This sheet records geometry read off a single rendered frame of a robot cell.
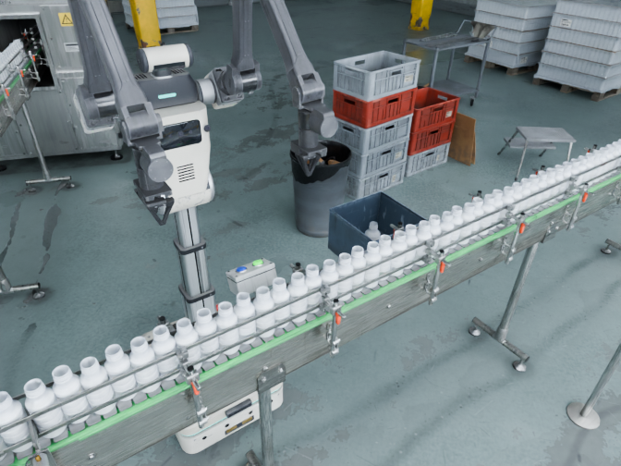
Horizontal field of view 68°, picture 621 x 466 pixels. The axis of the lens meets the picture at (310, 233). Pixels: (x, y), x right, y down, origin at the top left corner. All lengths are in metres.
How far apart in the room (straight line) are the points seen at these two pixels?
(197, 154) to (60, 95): 3.23
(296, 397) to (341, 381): 0.26
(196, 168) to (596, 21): 6.63
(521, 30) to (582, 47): 1.03
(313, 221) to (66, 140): 2.59
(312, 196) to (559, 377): 1.88
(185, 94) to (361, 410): 1.69
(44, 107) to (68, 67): 0.44
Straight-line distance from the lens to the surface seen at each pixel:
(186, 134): 1.64
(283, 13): 1.35
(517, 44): 8.38
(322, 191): 3.30
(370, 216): 2.29
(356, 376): 2.61
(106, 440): 1.38
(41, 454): 1.24
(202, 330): 1.28
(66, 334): 3.10
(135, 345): 1.27
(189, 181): 1.71
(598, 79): 7.71
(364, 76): 3.66
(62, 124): 4.91
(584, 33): 7.76
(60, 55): 4.72
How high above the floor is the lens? 2.04
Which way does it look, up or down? 34 degrees down
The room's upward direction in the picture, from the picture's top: 1 degrees clockwise
